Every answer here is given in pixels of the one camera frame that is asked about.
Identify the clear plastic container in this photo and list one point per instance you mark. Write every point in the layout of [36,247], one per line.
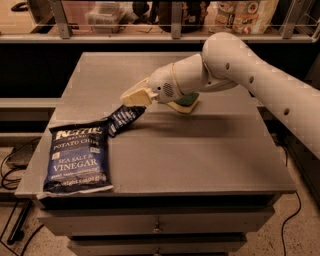
[105,17]

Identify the blue rxbar blueberry bar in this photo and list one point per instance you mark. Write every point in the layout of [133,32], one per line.
[122,118]

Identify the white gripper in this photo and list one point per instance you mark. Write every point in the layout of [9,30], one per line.
[162,85]

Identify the round metal drawer knob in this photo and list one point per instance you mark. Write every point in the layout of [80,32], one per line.
[157,229]

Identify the green yellow sponge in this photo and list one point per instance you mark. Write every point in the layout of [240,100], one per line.
[186,104]

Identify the grey table with drawers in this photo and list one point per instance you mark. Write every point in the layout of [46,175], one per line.
[208,178]

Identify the blue potato chip bag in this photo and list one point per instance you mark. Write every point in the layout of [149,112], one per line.
[78,160]

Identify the black box on floor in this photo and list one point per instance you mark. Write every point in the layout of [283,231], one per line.
[21,156]

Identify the colourful snack bag on shelf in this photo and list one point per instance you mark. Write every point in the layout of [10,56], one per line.
[249,17]

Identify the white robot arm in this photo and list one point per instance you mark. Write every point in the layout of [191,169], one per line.
[224,62]

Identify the dark bag on shelf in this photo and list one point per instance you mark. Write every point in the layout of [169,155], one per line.
[193,14]

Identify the grey metal shelf rail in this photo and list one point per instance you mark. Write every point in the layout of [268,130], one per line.
[294,21]

